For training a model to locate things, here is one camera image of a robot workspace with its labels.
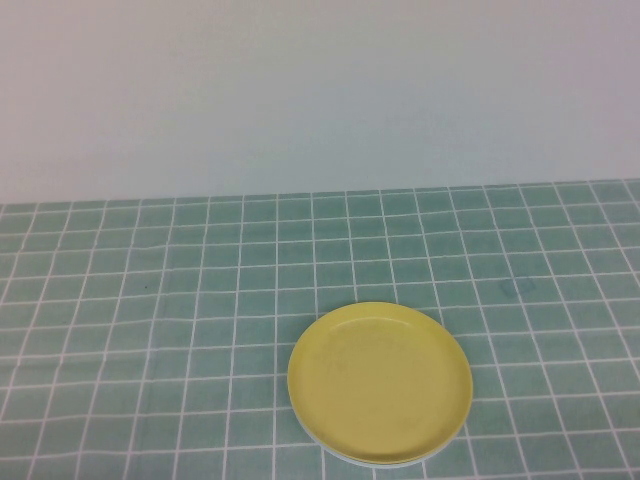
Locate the yellow plastic plate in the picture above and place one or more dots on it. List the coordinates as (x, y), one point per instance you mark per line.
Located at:
(380, 380)

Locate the green checked tablecloth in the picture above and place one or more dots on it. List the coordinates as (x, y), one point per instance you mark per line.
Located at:
(150, 325)

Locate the white plastic plate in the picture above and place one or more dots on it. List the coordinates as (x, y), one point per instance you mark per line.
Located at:
(380, 465)

